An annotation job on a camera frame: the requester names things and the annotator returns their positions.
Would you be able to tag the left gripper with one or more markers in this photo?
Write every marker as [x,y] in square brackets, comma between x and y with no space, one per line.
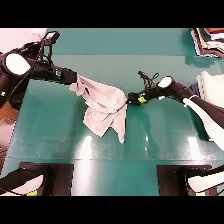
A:
[61,75]

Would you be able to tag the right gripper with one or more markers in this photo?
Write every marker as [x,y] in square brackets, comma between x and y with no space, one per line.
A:
[140,99]

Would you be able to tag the pale pink shirt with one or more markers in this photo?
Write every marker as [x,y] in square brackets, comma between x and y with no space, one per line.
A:
[105,108]

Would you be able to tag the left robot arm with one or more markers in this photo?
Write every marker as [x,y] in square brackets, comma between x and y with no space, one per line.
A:
[16,65]

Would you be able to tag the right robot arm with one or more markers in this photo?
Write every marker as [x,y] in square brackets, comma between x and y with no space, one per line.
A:
[206,111]

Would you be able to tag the white garment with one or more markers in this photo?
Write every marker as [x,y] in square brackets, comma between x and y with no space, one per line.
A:
[210,87]

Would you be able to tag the heap of clothes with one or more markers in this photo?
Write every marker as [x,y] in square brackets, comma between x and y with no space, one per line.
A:
[210,41]

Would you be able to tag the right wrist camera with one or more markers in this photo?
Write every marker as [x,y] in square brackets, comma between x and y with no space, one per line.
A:
[148,80]

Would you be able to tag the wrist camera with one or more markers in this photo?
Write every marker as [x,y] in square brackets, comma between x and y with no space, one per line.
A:
[148,80]
[50,41]

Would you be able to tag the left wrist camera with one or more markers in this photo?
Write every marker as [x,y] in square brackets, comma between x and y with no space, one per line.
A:
[50,41]

